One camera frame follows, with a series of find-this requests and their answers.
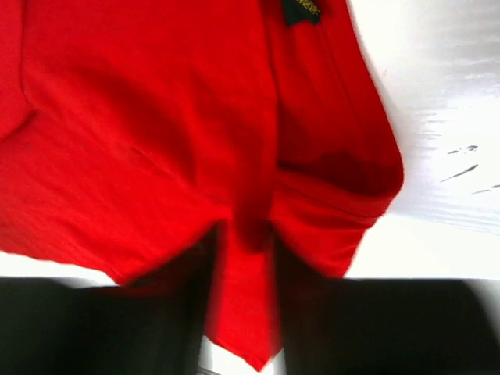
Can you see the red t shirt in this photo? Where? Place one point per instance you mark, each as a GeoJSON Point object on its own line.
{"type": "Point", "coordinates": [129, 129]}

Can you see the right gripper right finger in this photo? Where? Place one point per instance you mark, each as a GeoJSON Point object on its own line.
{"type": "Point", "coordinates": [380, 326]}

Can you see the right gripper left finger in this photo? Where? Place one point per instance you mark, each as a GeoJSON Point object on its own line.
{"type": "Point", "coordinates": [152, 325]}

